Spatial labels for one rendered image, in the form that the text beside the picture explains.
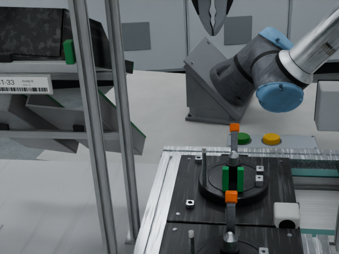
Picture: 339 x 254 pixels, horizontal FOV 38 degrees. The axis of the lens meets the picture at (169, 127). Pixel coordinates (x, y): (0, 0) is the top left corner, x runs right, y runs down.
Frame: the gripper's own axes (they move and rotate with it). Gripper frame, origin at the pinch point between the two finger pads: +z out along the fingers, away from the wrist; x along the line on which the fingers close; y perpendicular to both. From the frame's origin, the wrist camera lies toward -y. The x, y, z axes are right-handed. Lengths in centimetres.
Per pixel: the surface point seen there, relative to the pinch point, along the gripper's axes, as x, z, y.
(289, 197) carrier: -15.8, 26.3, -22.8
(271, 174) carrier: -12.9, 26.3, -14.5
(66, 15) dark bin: 19.0, -12.7, -34.9
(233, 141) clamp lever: -4.8, 19.5, -13.4
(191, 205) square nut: 2.5, 25.6, -27.7
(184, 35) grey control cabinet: 39, 82, 273
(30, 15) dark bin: 24.6, -12.6, -34.7
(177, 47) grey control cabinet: 45, 92, 272
